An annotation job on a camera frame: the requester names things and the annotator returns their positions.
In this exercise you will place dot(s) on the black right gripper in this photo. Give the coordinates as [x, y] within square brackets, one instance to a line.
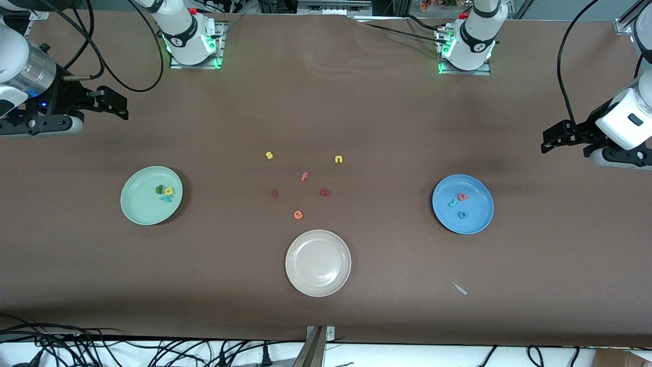
[64, 97]

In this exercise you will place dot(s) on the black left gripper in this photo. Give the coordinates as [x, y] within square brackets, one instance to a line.
[587, 129]

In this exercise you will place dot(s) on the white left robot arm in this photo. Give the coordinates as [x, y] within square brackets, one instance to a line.
[476, 41]

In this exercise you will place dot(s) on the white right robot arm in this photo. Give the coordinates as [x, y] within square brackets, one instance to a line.
[183, 35]

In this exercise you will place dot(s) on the green round plate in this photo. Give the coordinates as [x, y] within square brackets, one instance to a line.
[140, 204]

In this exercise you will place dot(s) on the blue round plate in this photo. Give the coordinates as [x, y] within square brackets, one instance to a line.
[476, 219]

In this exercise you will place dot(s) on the brown cardboard box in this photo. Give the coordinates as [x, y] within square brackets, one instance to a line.
[621, 359]

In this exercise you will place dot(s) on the beige round plate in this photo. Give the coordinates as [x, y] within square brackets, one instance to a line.
[318, 263]

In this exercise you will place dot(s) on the black power plug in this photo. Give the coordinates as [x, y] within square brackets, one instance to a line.
[265, 356]

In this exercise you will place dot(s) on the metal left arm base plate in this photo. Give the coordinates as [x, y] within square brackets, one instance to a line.
[481, 71]

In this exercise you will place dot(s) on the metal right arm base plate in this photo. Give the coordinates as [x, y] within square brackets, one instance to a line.
[220, 46]

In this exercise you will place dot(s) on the aluminium frame behind table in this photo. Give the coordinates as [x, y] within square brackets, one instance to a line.
[333, 6]

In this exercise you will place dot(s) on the metal table edge bracket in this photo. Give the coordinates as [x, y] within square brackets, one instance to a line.
[315, 346]

